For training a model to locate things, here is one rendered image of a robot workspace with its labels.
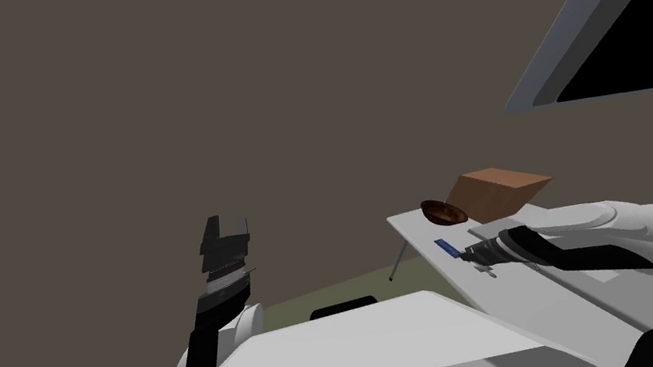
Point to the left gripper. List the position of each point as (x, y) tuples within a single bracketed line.
[(226, 263)]

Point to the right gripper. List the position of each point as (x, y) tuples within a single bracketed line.
[(487, 252)]

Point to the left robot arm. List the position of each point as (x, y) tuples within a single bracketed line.
[(201, 347)]

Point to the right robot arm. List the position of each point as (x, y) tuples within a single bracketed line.
[(637, 239)]

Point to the blue flat object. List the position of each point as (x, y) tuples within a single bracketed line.
[(446, 248)]

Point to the dark brown bowl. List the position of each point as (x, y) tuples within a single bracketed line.
[(443, 213)]

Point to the brown box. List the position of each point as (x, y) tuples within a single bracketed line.
[(498, 192)]

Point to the white table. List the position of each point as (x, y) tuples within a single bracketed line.
[(518, 317)]

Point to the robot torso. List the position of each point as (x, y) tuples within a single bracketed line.
[(366, 348)]

